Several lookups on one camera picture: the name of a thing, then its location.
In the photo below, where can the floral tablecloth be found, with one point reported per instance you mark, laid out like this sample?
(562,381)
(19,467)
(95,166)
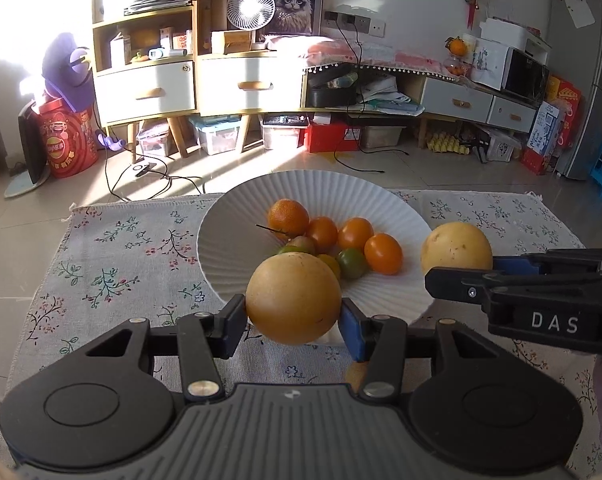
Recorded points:
(131,260)

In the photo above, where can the yellow egg tray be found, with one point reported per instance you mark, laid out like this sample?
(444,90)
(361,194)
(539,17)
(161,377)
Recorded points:
(448,144)

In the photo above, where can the wooden shelf cabinet white drawers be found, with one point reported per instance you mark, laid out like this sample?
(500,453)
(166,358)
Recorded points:
(196,80)

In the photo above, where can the lace-edged cloth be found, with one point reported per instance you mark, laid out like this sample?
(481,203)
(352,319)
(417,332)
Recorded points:
(381,57)

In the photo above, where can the cardboard box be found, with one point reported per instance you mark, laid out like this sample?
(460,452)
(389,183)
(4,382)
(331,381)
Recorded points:
(231,41)

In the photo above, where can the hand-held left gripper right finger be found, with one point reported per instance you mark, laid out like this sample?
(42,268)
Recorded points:
(352,332)

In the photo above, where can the black panel on round stand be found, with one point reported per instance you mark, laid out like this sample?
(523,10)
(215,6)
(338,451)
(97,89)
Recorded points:
(31,155)

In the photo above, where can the white ribbed plate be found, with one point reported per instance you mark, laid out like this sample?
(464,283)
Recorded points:
(241,220)

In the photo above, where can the white desk fan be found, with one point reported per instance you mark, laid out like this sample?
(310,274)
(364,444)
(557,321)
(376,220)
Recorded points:
(251,7)

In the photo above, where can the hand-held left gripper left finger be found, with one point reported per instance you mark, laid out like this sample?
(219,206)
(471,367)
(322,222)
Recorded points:
(233,325)

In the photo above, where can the wall power outlets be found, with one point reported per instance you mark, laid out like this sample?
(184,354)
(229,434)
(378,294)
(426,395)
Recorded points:
(348,21)

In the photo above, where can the purple plush toy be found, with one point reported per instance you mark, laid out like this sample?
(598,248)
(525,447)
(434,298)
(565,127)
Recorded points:
(66,72)

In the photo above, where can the red printed carton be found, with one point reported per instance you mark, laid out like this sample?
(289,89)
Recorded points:
(567,97)

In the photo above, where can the purple plastic toy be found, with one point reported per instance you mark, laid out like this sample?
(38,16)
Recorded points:
(111,141)

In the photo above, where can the red printed bucket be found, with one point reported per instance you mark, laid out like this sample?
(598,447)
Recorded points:
(71,142)

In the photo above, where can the grey refrigerator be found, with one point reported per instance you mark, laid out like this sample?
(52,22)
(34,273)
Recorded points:
(586,85)

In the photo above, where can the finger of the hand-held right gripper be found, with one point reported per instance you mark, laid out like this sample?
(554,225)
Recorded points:
(456,282)
(511,264)

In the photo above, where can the orange fruit decoration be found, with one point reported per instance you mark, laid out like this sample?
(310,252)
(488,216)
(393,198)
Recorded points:
(456,52)

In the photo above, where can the white printed box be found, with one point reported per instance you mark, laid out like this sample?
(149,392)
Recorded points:
(503,147)

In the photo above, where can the oval yellow passion fruit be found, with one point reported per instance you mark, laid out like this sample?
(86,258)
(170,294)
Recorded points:
(456,249)

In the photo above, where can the mandarin with twig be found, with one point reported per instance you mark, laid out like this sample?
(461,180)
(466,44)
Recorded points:
(287,219)

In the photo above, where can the black case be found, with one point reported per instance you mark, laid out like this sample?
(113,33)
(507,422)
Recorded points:
(331,96)

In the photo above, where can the small red box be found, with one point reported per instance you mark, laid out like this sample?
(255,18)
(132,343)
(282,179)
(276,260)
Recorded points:
(535,161)

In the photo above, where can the clear storage box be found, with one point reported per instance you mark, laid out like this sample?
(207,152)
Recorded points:
(153,140)
(283,132)
(215,135)
(381,136)

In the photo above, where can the orange cherry tomato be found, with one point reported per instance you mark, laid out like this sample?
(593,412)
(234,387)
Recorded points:
(322,232)
(355,234)
(383,253)

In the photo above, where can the low cabinet white drawers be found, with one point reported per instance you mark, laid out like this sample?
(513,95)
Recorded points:
(456,102)

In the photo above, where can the green cherry tomato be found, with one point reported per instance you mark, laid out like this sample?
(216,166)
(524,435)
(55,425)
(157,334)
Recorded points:
(282,249)
(351,263)

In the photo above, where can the round yellow passion fruit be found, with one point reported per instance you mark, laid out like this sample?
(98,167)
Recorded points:
(293,297)

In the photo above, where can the blue white printed carton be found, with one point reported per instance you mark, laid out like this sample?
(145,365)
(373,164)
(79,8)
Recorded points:
(546,127)

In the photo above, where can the yellow-orange cherry tomato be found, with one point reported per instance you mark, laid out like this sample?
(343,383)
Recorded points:
(331,266)

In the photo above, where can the white appliance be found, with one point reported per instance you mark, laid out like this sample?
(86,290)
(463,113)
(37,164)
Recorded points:
(516,37)

